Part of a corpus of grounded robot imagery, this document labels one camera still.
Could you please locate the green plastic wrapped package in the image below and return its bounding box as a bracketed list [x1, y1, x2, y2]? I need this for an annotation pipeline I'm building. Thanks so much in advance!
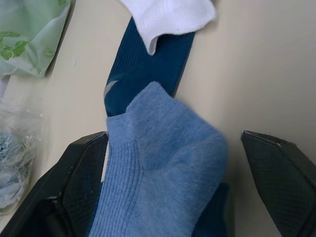
[0, 0, 72, 79]

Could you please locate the dark blue sock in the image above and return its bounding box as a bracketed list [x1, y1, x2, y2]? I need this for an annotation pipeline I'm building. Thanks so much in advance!
[86, 17, 232, 237]

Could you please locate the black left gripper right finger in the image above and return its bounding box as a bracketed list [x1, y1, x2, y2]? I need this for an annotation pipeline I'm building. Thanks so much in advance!
[240, 130, 316, 237]

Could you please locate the blue flower bouquet clear wrap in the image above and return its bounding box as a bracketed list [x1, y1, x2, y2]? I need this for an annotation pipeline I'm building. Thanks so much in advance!
[0, 74, 51, 218]

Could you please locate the light blue sock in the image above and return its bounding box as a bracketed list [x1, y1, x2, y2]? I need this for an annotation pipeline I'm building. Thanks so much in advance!
[88, 80, 229, 237]

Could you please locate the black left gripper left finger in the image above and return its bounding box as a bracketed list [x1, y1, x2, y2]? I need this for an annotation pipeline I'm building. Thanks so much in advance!
[0, 131, 110, 237]

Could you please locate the white sock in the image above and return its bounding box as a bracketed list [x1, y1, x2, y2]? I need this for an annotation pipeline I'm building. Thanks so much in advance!
[119, 0, 218, 56]

